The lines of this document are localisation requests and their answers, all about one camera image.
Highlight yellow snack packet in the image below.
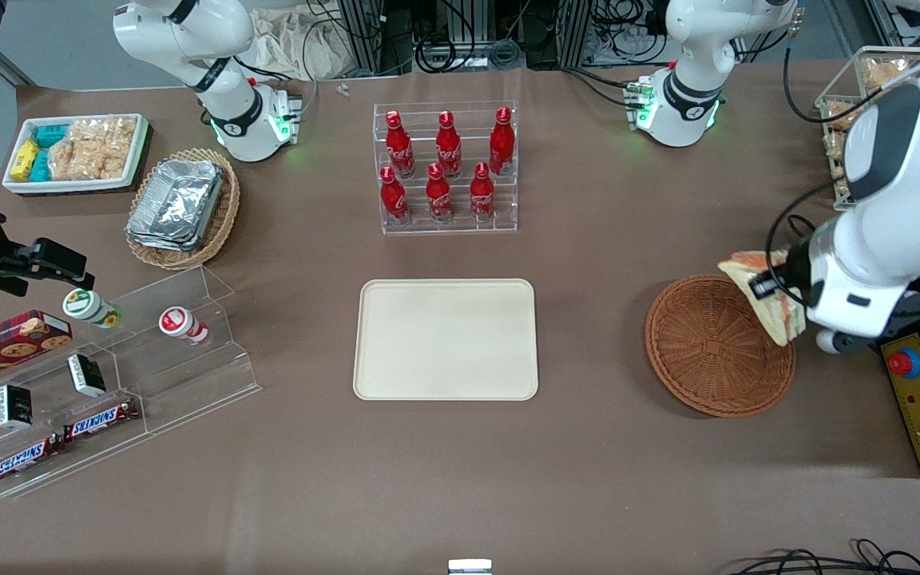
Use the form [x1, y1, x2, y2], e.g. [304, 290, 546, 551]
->
[10, 139, 41, 183]

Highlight clear bag of rice crackers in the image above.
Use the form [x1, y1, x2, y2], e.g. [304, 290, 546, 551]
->
[48, 117, 138, 182]

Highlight small black white box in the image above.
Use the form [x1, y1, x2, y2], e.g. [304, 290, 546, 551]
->
[66, 353, 108, 399]
[0, 383, 35, 431]

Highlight red lid yogurt cup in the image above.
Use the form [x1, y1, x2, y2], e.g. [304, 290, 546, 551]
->
[158, 306, 212, 347]

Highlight green lid yogurt cup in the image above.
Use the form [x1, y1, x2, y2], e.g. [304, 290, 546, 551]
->
[61, 287, 122, 330]

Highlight clear acrylic step display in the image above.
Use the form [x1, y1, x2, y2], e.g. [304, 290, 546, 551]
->
[0, 264, 263, 501]

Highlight beige crumpled cloth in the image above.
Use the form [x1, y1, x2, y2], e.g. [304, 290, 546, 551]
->
[251, 6, 351, 81]

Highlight Snickers chocolate bar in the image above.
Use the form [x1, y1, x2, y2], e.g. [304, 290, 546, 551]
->
[62, 398, 141, 443]
[0, 434, 65, 486]

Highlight bagged bread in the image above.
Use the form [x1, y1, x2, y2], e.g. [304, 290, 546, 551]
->
[862, 57, 910, 91]
[823, 133, 849, 183]
[824, 101, 862, 133]

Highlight red tartan cookie box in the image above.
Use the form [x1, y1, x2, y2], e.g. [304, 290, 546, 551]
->
[0, 309, 74, 393]

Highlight coiled black cable bundle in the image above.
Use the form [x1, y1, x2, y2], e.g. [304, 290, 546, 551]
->
[414, 32, 526, 74]

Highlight round brown wicker basket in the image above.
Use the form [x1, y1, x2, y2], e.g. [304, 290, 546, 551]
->
[644, 274, 797, 419]

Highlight black floor cables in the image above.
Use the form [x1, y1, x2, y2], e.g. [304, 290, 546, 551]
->
[728, 538, 920, 575]

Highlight white rectangular snack bin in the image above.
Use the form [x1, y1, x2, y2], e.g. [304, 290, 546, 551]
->
[2, 113, 150, 196]

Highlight aluminium frame profile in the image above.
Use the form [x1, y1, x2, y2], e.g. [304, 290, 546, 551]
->
[337, 0, 415, 77]

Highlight triangular sandwich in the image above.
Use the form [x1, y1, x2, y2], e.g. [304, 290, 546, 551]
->
[718, 250, 809, 347]

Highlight red cola bottle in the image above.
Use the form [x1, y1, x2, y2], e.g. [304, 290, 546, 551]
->
[489, 106, 516, 176]
[385, 110, 417, 180]
[379, 165, 410, 225]
[426, 163, 454, 224]
[435, 110, 463, 179]
[470, 162, 496, 223]

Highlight oval light wicker basket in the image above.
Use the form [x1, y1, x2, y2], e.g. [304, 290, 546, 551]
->
[124, 147, 242, 272]

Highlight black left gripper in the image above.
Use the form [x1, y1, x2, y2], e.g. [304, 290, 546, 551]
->
[748, 235, 819, 309]

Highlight stacked aluminium foil containers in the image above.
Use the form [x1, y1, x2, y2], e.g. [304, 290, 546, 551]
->
[125, 157, 226, 253]

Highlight clear acrylic bottle rack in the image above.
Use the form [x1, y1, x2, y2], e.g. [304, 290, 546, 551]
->
[371, 101, 519, 236]

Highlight white wire rack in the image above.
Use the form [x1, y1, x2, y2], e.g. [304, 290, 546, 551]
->
[815, 45, 920, 211]

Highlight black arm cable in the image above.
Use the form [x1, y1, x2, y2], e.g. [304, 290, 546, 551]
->
[762, 48, 920, 309]

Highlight beige rectangular tray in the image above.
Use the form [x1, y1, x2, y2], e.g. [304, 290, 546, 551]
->
[352, 278, 540, 402]

